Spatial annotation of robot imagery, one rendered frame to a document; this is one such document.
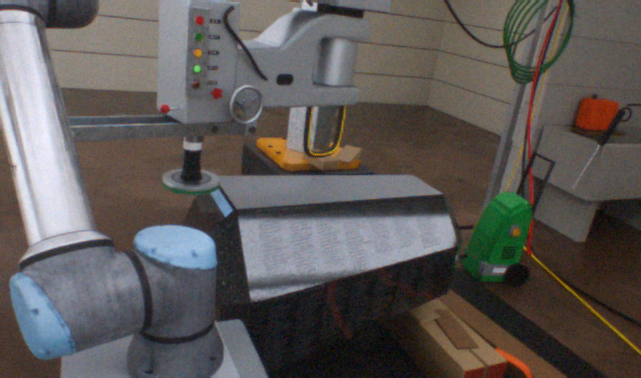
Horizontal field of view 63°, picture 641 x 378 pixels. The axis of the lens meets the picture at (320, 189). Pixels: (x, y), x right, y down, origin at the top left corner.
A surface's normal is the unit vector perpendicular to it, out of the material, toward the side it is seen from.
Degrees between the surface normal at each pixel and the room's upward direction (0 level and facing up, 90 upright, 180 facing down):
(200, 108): 90
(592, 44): 90
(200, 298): 87
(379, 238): 45
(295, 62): 90
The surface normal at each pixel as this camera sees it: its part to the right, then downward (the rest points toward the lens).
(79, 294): 0.52, -0.37
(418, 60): 0.39, 0.37
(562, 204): -0.91, 0.03
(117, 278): 0.45, -0.61
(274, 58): 0.65, 0.34
